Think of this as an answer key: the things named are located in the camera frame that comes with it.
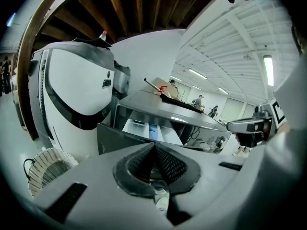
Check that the clear water bottle red label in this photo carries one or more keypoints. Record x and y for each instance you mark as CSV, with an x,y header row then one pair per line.
x,y
102,36

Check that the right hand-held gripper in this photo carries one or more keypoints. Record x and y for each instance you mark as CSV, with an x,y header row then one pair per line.
x,y
266,114

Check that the person's white shoe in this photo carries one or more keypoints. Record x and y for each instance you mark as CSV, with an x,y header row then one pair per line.
x,y
241,151

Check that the white and black washing machine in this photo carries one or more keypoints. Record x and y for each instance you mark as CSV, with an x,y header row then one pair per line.
x,y
72,80

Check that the ceiling light strip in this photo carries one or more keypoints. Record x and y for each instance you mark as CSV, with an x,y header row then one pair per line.
x,y
223,90
197,73
268,71

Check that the metal pole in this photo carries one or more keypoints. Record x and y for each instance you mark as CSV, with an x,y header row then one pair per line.
x,y
151,83

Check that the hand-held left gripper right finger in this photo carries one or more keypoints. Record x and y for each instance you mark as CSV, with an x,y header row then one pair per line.
x,y
227,188

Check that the large open cardboard box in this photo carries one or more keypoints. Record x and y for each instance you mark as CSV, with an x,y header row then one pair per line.
x,y
158,81

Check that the brown wooden frame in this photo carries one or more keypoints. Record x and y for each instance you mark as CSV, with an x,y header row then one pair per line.
x,y
24,80

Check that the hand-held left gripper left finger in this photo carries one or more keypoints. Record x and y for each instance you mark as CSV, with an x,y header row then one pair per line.
x,y
96,176

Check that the dark grey appliance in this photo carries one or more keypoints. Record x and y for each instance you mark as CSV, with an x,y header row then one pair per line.
x,y
121,80

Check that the black table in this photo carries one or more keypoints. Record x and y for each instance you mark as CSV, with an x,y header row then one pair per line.
x,y
182,103

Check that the white detergent drawer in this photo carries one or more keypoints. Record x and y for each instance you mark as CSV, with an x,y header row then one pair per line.
x,y
112,138

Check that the woven wicker basket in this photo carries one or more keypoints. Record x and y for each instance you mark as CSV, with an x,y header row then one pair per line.
x,y
48,166

